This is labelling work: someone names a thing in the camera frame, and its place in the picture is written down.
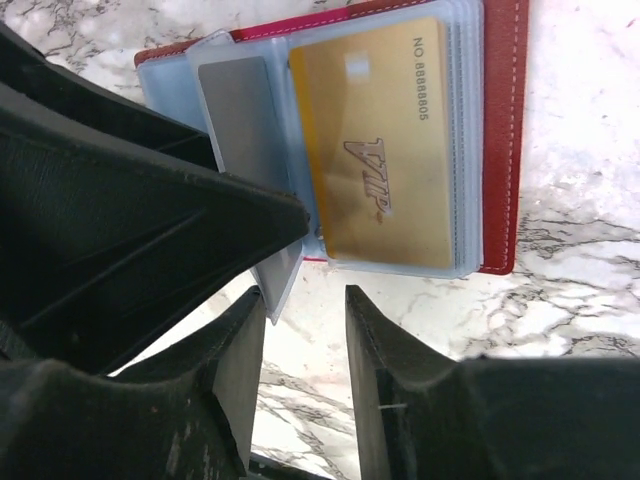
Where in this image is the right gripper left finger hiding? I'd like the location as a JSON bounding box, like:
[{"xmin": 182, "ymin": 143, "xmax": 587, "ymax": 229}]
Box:
[{"xmin": 1, "ymin": 288, "xmax": 265, "ymax": 479}]

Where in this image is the gold credit card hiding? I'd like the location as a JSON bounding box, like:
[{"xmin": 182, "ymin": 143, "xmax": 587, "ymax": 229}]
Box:
[{"xmin": 289, "ymin": 17, "xmax": 453, "ymax": 268}]

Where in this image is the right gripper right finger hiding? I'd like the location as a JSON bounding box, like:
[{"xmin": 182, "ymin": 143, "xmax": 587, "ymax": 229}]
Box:
[{"xmin": 345, "ymin": 285, "xmax": 639, "ymax": 479}]

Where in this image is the credit card with magnetic stripe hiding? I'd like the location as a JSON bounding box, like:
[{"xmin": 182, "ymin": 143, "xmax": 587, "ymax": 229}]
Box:
[{"xmin": 197, "ymin": 55, "xmax": 301, "ymax": 296}]

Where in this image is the red leather card holder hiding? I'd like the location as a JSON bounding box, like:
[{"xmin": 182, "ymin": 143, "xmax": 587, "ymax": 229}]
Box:
[{"xmin": 134, "ymin": 1, "xmax": 530, "ymax": 319}]

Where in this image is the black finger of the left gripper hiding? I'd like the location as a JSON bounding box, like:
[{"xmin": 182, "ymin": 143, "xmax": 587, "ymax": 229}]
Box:
[{"xmin": 1, "ymin": 27, "xmax": 308, "ymax": 373}]

